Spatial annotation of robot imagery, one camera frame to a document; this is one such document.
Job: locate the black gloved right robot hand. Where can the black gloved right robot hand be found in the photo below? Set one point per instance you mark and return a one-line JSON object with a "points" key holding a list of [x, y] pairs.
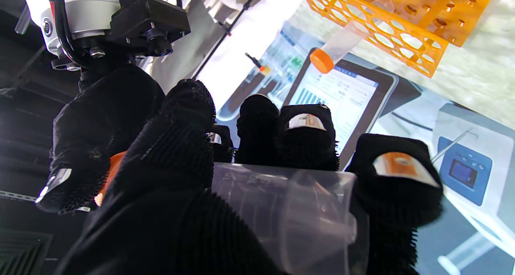
{"points": [[100, 126]]}

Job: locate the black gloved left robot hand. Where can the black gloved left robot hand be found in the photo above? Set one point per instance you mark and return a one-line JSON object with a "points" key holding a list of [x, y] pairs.
{"points": [[181, 226]]}

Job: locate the orange round tube cap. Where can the orange round tube cap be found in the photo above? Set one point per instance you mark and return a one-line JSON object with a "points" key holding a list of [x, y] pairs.
{"points": [[322, 60], [108, 174]]}

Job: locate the clear plastic test tube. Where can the clear plastic test tube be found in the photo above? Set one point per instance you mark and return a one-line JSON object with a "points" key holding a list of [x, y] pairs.
{"points": [[350, 37], [293, 214]]}

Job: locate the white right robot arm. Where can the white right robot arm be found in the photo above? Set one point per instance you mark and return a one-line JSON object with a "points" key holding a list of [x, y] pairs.
{"points": [[80, 9]]}

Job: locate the orange test tube rack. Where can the orange test tube rack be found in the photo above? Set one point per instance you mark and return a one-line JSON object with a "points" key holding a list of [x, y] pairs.
{"points": [[402, 21]]}

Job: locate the printed laboratory backdrop poster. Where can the printed laboratory backdrop poster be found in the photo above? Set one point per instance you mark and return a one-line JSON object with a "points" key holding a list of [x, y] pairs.
{"points": [[402, 146]]}

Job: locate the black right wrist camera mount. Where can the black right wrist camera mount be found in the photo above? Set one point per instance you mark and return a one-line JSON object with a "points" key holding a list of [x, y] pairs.
{"points": [[149, 25]]}

